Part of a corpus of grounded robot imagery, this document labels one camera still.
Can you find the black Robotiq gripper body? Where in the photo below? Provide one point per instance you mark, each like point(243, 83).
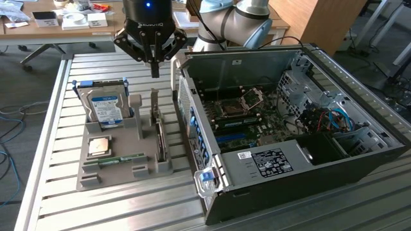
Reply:
point(149, 16)

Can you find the graphics card with metal bracket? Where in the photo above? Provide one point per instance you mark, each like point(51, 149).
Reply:
point(159, 134)

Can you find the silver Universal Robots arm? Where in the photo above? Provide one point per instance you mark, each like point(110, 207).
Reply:
point(225, 16)

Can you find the white paper stack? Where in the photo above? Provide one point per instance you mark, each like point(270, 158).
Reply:
point(186, 20)

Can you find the small white box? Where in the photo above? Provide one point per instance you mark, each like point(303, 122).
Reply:
point(97, 20)

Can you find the brown cardboard box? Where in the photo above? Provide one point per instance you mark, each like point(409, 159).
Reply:
point(193, 10)

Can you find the white tape roll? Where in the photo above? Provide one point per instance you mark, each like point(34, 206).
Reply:
point(81, 21)

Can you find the flat white box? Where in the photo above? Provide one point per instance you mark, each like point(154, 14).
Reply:
point(75, 27)

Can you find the orange plastic object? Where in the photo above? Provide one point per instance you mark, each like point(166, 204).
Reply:
point(101, 7)

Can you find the dark small parts bag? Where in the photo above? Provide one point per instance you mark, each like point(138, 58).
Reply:
point(83, 6)

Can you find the beige tape roll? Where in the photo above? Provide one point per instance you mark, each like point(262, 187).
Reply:
point(59, 3)

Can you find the white box black lid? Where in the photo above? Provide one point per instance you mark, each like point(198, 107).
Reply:
point(45, 21)

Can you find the metal socket cover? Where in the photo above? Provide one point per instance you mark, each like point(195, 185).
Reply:
point(251, 98)

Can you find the CPU socket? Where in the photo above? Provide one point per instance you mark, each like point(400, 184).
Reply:
point(231, 109)

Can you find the white card red print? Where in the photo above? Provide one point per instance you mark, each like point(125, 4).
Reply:
point(17, 24)

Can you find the clear plastic bag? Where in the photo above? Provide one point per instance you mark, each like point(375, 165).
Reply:
point(13, 14)

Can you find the grey parts rack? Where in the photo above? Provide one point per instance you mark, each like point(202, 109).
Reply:
point(125, 144)

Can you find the blue expansion slot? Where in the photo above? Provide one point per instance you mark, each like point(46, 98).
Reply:
point(231, 137)

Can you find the CPU chip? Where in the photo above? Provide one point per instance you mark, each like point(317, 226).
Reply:
point(98, 146)

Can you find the wooden cabinet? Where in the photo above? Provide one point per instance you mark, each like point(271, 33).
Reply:
point(321, 19)

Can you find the green Dell motherboard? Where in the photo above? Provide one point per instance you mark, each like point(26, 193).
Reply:
point(273, 125)

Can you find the chipset heatsink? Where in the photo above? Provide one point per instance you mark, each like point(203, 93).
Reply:
point(269, 141)

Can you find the metal drive cage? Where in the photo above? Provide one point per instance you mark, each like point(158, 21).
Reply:
point(341, 103)

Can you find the blue case latch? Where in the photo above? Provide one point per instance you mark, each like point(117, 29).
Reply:
point(206, 175)

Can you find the grey power supply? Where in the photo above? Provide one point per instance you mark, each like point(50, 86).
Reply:
point(245, 173)

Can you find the black plastic shroud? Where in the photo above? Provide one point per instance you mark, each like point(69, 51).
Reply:
point(321, 149)

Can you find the metal disk bay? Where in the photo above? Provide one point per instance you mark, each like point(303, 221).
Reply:
point(363, 142)

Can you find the open black PC case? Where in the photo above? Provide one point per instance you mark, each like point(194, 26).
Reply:
point(289, 192)

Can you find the wooden desk white frame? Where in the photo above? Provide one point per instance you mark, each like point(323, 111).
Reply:
point(190, 30)
point(33, 31)

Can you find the hard disk with blue bracket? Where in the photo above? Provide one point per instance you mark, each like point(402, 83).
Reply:
point(106, 108)

